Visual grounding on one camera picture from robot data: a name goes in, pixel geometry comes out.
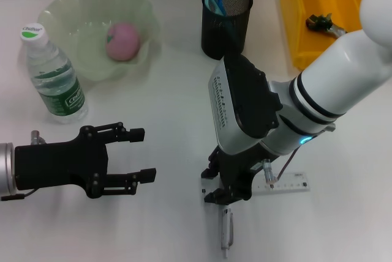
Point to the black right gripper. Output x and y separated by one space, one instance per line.
239 170

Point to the clear green-label water bottle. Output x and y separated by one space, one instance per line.
52 69

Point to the black mesh pen holder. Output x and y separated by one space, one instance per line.
226 35

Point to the blue scissors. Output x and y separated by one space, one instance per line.
216 0

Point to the yellow plastic bin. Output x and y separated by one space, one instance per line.
306 44

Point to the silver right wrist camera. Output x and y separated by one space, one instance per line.
245 103

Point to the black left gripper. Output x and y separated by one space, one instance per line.
58 164

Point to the clear plastic ruler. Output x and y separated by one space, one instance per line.
291 184

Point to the grey white pen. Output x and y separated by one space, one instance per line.
226 231

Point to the green plastic wrapper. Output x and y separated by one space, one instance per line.
321 23

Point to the translucent green fruit plate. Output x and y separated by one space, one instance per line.
92 8

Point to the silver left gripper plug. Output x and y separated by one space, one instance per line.
36 136

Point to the pink toy peach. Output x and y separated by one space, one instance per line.
124 44

